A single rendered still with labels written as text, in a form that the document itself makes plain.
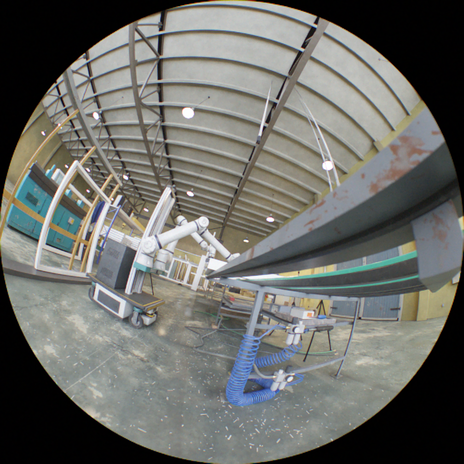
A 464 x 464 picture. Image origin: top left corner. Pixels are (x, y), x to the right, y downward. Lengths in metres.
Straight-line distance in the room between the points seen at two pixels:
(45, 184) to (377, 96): 11.28
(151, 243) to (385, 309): 7.13
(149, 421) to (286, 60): 8.45
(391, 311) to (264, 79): 10.52
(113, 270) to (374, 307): 7.59
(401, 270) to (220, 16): 8.43
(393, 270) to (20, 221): 3.97
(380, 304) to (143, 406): 6.93
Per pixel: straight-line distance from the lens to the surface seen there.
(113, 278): 1.80
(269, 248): 0.17
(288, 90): 5.61
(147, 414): 0.93
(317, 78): 7.83
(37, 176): 3.61
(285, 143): 8.88
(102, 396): 0.97
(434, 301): 6.61
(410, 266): 0.32
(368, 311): 7.17
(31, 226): 3.79
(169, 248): 2.20
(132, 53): 7.66
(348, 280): 0.38
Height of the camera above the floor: 0.78
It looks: 21 degrees up
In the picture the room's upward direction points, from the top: 15 degrees clockwise
